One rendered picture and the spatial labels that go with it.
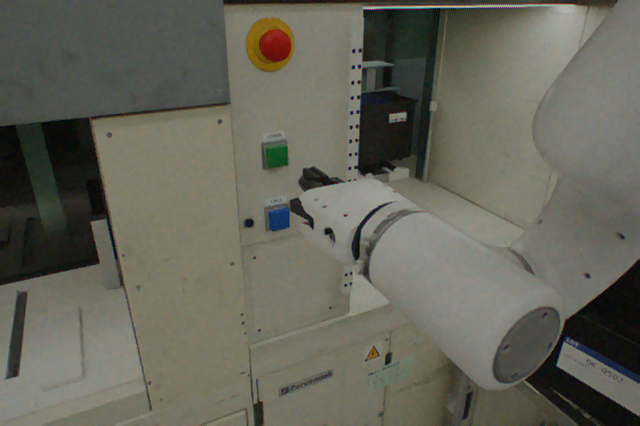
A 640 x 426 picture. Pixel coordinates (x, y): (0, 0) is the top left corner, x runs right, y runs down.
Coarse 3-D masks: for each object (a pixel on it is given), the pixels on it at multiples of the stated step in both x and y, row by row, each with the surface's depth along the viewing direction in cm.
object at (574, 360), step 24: (624, 288) 95; (576, 312) 99; (600, 312) 101; (624, 312) 96; (576, 336) 77; (600, 336) 74; (624, 336) 94; (552, 360) 82; (576, 360) 78; (600, 360) 75; (624, 360) 72; (552, 384) 83; (576, 384) 79; (600, 384) 76; (624, 384) 72; (600, 408) 77; (624, 408) 74
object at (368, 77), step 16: (368, 64) 136; (384, 64) 136; (368, 80) 138; (384, 96) 151; (400, 96) 143; (368, 112) 132; (384, 112) 135; (400, 112) 137; (368, 128) 134; (384, 128) 137; (400, 128) 139; (368, 144) 136; (384, 144) 139; (400, 144) 142; (368, 160) 139; (384, 160) 141; (400, 160) 144
